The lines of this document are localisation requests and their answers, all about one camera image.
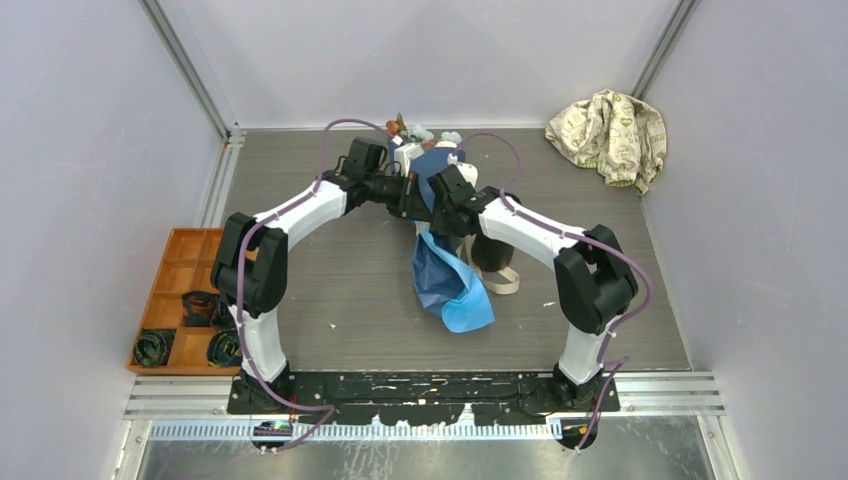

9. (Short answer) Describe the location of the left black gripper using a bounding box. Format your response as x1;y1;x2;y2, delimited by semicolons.
365;168;432;221

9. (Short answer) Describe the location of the beige ribbon bow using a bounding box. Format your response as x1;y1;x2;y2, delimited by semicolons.
457;235;521;295

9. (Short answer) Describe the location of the blue paper flower bouquet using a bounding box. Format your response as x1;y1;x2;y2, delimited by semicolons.
386;115;495;333

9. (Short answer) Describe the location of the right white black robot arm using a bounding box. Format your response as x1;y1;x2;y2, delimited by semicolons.
421;164;639;411

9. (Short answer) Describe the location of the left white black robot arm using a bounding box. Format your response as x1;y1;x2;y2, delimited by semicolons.
210;137;422;413

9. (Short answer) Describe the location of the black cylindrical vase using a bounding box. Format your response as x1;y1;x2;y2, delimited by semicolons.
470;234;514;273

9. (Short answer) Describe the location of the cream patterned cloth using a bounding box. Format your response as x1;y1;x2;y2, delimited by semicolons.
544;89;667;195

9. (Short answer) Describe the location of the orange compartment tray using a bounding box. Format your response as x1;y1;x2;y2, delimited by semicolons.
126;228;239;376

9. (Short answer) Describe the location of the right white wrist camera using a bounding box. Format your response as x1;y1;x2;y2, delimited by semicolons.
447;151;479;187

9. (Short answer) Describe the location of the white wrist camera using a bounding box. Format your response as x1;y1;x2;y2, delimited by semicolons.
447;151;479;187
388;135;425;176

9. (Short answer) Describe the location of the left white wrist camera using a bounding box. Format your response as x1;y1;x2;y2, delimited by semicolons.
388;135;425;176

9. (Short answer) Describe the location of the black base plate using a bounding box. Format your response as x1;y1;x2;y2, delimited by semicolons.
227;370;621;428

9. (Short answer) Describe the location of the rolled dark strap middle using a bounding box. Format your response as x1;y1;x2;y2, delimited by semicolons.
180;290;241;331

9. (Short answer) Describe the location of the rolled dark strap front-right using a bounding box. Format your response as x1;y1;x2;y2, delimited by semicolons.
206;329;246;370

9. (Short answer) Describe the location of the rolled dark strap front-left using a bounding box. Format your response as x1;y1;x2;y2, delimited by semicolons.
131;328;178;369

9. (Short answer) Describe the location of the aluminium frame rail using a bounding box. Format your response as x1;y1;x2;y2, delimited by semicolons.
124;372;725;449

